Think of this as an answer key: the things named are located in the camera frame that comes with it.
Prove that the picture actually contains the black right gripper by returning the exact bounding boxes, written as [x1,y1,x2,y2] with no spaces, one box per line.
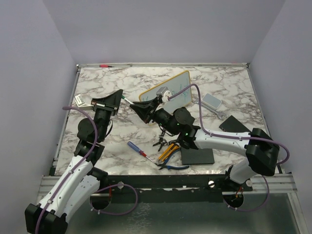
[131,97,178,136]

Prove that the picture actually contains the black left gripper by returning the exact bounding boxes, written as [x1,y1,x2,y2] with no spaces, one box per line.
[92,90,125,141]

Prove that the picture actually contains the green whiteboard marker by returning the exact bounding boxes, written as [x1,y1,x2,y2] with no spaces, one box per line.
[122,96,133,105]

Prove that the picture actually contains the yellow framed whiteboard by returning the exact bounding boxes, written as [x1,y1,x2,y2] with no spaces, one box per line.
[138,70,192,114]

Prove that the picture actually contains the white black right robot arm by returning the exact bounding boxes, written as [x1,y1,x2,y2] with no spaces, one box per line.
[130,97,280,191]

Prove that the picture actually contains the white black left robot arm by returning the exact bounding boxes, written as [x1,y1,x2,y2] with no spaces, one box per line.
[25,89,123,234]

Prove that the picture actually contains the black cutting pliers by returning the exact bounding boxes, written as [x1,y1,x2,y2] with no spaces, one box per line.
[153,137,176,152]

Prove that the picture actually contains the blue red screwdriver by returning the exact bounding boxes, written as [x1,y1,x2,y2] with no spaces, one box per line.
[127,141,156,165]

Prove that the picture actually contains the yellow black utility knife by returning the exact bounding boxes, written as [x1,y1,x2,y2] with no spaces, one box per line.
[158,143,180,162]

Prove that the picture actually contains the black rectangular pad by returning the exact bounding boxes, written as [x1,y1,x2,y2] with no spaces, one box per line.
[181,148,215,165]

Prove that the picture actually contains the white square box device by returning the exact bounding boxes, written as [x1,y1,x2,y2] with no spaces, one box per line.
[201,93,222,110]

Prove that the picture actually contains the silver open-end wrench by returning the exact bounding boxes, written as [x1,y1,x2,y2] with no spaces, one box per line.
[192,98,227,120]

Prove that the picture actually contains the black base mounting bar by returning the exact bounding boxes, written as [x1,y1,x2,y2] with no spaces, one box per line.
[100,174,253,203]

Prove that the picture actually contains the black square pad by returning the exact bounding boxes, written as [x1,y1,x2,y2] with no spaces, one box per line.
[219,116,250,133]

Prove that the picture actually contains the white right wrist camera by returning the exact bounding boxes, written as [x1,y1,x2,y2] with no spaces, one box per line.
[156,87,172,103]

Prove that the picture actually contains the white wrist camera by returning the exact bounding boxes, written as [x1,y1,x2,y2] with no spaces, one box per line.
[73,95,94,111]
[156,87,172,103]

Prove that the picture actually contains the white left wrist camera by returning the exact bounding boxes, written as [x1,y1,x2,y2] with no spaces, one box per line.
[73,95,94,111]

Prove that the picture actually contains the red marker at rail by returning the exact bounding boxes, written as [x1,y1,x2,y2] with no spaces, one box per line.
[99,64,113,68]

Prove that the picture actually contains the blue handled pliers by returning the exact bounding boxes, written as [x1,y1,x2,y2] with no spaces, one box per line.
[157,149,190,170]

